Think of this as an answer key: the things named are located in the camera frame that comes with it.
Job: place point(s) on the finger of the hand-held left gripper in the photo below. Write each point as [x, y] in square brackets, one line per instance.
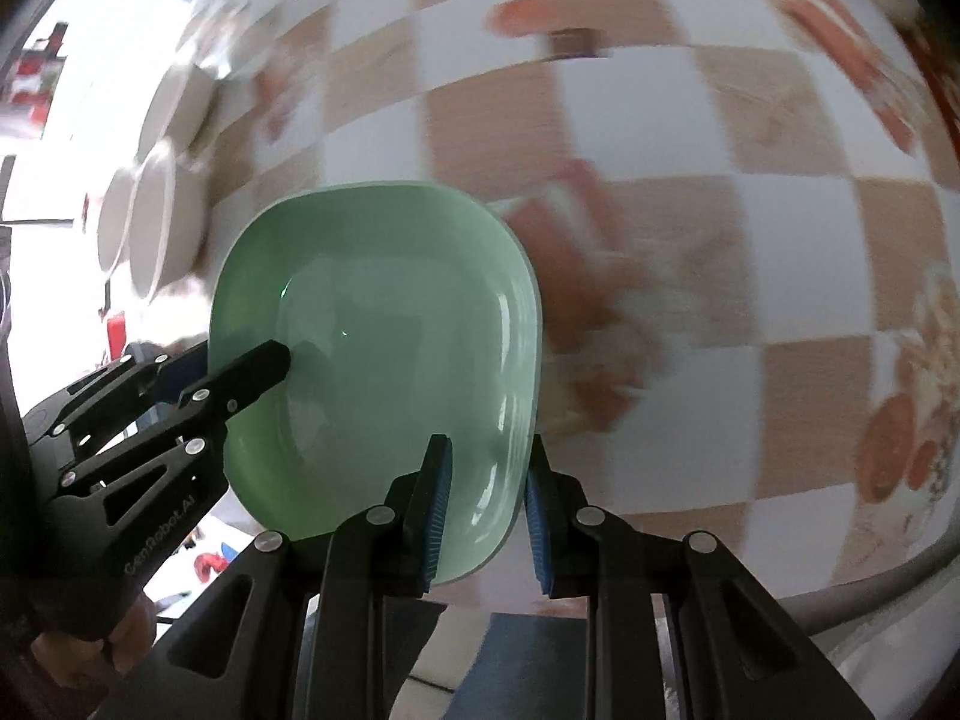
[176, 375]
[255, 371]

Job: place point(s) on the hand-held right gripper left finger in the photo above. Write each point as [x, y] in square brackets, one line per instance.
[437, 517]

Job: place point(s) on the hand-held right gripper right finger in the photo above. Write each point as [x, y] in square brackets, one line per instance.
[537, 532]

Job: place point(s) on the green plastic plate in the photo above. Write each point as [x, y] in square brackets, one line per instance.
[390, 330]

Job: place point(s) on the white paper bowl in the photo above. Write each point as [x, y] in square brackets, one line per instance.
[161, 225]
[180, 105]
[112, 221]

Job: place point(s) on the person's left hand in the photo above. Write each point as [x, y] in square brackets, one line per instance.
[129, 634]

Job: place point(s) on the person's jeans leg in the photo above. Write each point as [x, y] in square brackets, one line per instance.
[532, 660]

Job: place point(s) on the checkered printed tablecloth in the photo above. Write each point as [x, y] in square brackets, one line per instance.
[675, 165]

